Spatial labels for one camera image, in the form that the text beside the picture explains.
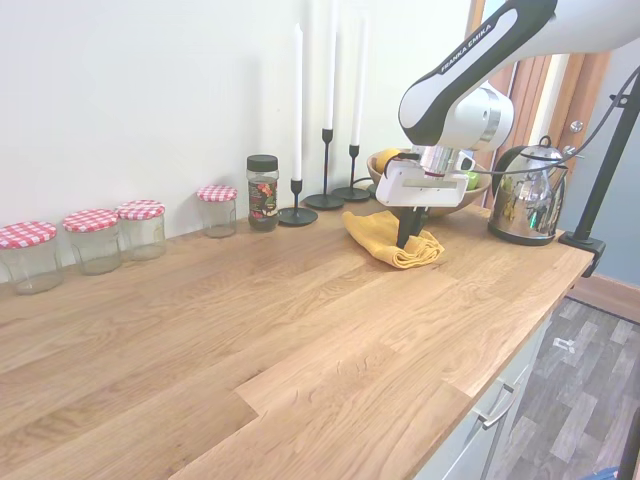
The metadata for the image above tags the spice jar black lid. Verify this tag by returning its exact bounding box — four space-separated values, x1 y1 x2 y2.
245 154 281 234

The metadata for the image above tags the white taper candle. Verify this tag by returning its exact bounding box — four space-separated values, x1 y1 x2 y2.
322 0 337 131
350 16 368 147
291 22 305 182

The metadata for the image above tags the medium black candle holder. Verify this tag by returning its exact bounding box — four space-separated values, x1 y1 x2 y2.
331 143 373 203

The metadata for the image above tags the brown wooden door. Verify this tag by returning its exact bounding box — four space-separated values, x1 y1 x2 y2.
467 0 614 211

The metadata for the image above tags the shiny steel kettle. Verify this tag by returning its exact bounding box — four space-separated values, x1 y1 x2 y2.
487 134 572 248

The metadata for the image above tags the metal drawer handle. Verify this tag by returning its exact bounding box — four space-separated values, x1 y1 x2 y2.
474 381 517 429

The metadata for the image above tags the white base cabinet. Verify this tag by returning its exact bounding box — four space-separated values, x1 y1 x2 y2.
413 299 557 480

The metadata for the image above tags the glass jar red gingham lid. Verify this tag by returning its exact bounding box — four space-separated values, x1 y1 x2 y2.
0 220 65 296
62 208 123 277
115 199 168 262
195 184 239 239

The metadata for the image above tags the tall black candle holder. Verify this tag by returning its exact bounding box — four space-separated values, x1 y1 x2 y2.
303 127 347 211

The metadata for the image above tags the short black candle holder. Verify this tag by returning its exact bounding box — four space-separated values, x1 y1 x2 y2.
277 176 319 228

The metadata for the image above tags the yellow cloth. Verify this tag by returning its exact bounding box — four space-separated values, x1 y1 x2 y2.
341 209 446 271

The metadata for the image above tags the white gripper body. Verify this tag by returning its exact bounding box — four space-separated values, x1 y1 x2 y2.
375 158 469 209

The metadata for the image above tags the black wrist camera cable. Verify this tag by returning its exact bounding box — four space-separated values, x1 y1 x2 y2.
464 67 640 176

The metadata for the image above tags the black clamp camera stand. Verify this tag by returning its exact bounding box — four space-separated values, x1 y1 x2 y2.
558 44 640 279

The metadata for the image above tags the wooden fruit bowl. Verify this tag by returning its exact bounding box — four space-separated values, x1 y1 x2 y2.
365 148 494 219

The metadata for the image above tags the yellow lemon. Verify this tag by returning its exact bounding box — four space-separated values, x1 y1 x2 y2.
374 147 405 172

